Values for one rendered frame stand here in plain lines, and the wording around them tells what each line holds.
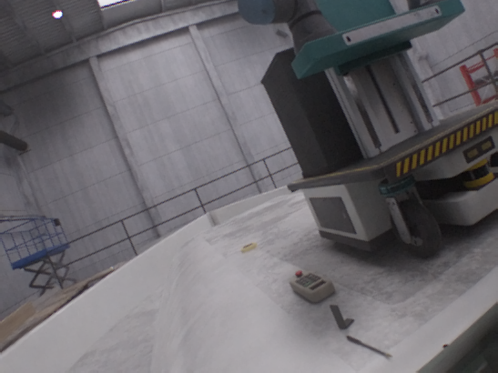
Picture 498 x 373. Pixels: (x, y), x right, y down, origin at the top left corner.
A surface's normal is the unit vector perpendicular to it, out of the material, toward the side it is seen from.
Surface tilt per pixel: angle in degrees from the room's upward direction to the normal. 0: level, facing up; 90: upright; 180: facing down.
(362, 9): 90
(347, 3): 90
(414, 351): 39
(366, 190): 90
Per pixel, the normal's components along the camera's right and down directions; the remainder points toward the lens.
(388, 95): 0.16, -0.10
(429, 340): -0.18, -0.79
